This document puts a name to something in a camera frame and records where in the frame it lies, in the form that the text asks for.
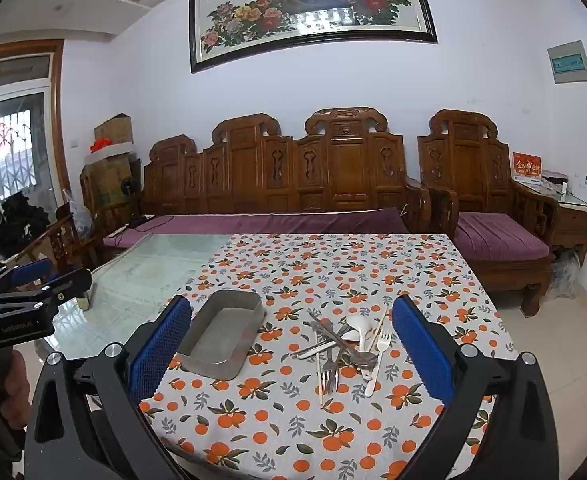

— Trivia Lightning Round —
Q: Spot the clear plastic bag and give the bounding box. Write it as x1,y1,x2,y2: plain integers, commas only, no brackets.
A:
548,250,581,302

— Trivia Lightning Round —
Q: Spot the metal spoon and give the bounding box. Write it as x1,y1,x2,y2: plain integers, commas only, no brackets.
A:
307,310,378,367

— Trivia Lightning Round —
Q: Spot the orange print tablecloth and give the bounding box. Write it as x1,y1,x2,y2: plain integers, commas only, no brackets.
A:
138,232,517,480

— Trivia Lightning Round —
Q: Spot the large cardboard carton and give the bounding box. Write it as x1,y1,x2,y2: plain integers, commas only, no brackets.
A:
81,154,142,211

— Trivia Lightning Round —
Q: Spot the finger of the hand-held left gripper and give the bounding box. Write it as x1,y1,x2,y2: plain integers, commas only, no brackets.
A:
0,266,94,312
0,258,58,300

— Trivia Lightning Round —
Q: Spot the purple armchair cushion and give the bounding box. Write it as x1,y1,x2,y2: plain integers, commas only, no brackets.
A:
454,211,551,261

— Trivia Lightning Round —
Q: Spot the dark clothes pile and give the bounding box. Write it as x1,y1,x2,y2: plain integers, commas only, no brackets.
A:
0,195,52,261

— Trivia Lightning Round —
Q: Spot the carved wooden sofa bench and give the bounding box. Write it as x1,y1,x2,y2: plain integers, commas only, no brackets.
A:
81,106,431,267

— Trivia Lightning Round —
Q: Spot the long purple sofa cushion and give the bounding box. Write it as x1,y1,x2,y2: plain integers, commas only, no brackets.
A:
102,207,409,248

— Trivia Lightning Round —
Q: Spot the person's left hand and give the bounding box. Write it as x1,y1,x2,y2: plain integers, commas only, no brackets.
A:
0,347,32,416

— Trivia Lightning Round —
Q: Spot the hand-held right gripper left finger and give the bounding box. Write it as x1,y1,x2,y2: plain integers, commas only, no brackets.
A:
25,294,193,480

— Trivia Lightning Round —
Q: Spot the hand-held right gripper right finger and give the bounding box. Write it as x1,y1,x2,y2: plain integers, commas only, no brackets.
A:
391,295,560,480

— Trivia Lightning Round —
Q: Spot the rectangular metal tray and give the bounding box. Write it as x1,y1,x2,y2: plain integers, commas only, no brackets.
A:
176,289,266,382

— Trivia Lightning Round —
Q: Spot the wooden framed window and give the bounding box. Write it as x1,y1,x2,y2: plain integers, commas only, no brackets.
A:
0,40,72,211

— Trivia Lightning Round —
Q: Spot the red gift box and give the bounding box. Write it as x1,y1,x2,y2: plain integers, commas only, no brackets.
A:
512,152,544,181

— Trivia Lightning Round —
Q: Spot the metal fork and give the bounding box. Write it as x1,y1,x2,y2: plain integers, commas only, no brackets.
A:
331,324,357,393
322,327,354,395

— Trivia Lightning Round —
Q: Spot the small cardboard box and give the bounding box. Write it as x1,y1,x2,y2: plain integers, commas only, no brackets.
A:
94,114,133,145

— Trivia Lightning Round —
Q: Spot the wooden side chair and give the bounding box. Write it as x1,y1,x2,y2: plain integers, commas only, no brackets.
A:
0,202,97,291

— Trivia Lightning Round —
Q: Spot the carved wooden armchair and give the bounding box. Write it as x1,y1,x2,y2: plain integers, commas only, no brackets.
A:
417,109,559,317

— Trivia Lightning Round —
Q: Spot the white wall electrical panel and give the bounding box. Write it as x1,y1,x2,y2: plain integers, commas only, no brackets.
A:
547,40,587,84

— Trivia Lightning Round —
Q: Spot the grey plastic bag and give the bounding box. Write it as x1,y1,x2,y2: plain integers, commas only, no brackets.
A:
64,190,94,251

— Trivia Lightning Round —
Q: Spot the wooden side table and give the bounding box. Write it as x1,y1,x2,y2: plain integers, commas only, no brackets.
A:
516,180,587,267

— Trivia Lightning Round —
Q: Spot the framed peacock flower painting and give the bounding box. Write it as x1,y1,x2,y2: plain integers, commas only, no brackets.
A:
188,0,438,75

